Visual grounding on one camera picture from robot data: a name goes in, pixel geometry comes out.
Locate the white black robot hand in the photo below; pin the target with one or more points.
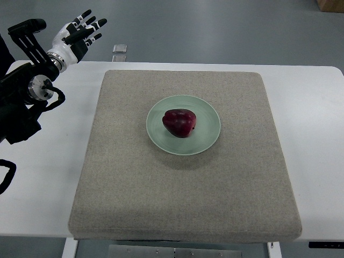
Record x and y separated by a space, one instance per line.
73 41

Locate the red apple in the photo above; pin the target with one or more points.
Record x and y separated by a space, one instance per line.
179 122

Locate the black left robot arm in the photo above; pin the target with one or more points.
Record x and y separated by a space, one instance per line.
27 91

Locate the light green plate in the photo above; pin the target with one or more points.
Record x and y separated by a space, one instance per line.
205 134

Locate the beige fabric cushion mat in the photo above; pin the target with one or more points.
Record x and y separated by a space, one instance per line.
236 191

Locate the brown cardboard box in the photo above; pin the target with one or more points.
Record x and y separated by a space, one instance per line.
331 5

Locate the black table control panel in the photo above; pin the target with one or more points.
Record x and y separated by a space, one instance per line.
326 245

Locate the metal table base plate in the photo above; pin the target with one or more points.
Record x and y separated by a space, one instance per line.
165 252

